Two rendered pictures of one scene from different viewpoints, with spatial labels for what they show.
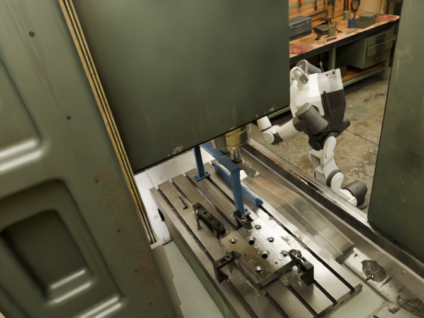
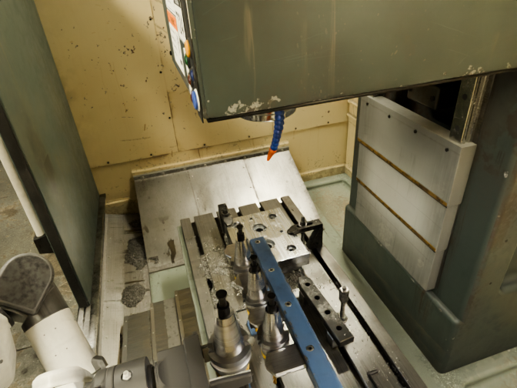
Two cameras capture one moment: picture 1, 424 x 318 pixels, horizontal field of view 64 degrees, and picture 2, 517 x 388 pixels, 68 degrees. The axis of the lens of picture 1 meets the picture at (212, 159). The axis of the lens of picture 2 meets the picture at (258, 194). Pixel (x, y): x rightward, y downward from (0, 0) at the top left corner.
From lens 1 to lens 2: 2.10 m
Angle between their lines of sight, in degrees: 112
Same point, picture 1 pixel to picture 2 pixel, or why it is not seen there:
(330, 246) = (155, 313)
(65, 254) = not seen: hidden behind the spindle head
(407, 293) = (128, 268)
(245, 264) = (285, 222)
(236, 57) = not seen: outside the picture
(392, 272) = (118, 285)
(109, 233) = not seen: hidden behind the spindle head
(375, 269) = (131, 292)
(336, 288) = (204, 219)
